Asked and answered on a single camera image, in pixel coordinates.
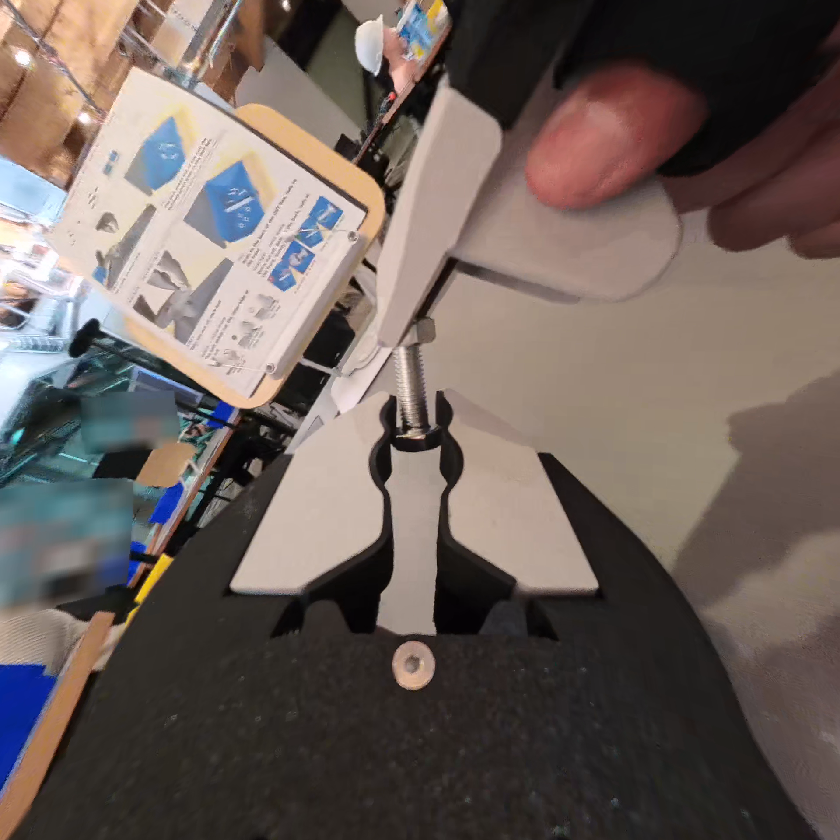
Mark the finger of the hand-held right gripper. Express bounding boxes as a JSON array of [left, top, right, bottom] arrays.
[[451, 168, 686, 305], [373, 79, 506, 350]]

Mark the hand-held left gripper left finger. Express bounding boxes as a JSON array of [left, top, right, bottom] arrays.
[[229, 392, 396, 619]]

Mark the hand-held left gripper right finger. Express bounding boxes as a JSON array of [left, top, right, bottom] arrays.
[[437, 389, 603, 619]]

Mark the steel hex bolt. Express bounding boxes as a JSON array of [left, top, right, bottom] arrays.
[[393, 339, 438, 442]]

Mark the person's right hand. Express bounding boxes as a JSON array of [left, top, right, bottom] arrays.
[[525, 61, 840, 259]]

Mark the instruction board on white stand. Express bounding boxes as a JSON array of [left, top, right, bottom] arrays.
[[45, 66, 395, 410]]

